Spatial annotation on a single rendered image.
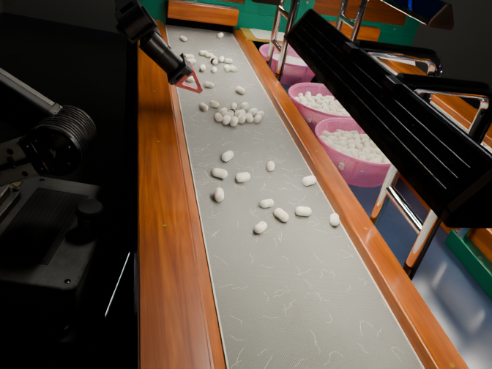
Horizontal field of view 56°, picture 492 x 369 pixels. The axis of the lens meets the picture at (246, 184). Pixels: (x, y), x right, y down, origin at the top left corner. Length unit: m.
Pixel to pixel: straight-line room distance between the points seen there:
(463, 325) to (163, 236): 0.59
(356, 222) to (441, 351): 0.31
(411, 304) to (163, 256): 0.42
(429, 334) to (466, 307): 0.25
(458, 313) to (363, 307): 0.25
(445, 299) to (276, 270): 0.37
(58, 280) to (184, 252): 0.44
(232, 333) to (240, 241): 0.21
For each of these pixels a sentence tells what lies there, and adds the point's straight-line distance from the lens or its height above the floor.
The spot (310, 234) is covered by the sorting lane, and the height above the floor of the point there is 0.74.
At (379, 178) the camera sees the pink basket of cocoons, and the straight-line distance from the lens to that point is 1.28.
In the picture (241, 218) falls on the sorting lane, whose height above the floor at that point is 0.74.
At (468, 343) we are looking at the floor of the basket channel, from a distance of 0.97.
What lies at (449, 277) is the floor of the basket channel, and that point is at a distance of 1.10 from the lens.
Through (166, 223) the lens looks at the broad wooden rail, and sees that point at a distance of 0.85.
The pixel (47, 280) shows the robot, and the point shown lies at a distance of 1.16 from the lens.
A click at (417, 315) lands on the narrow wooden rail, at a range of 0.82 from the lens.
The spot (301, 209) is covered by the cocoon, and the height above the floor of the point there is 0.76.
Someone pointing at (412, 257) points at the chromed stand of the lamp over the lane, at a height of 0.79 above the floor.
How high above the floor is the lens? 1.29
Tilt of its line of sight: 32 degrees down
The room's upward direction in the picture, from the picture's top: 12 degrees clockwise
